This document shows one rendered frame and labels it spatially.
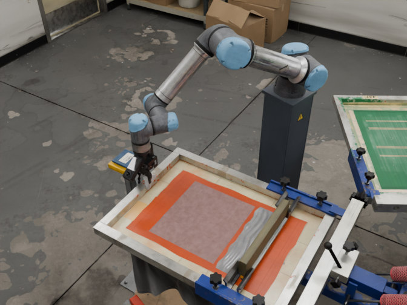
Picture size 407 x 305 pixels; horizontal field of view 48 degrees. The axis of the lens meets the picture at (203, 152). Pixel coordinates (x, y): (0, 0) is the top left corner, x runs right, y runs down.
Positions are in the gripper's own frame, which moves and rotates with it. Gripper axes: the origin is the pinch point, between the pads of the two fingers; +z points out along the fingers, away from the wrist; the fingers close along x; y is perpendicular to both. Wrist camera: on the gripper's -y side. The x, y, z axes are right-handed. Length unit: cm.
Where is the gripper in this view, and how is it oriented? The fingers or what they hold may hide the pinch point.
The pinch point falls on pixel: (143, 186)
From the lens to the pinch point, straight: 199.6
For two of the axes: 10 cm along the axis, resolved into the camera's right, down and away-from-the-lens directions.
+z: 0.1, 7.7, 6.4
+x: -8.5, -3.4, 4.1
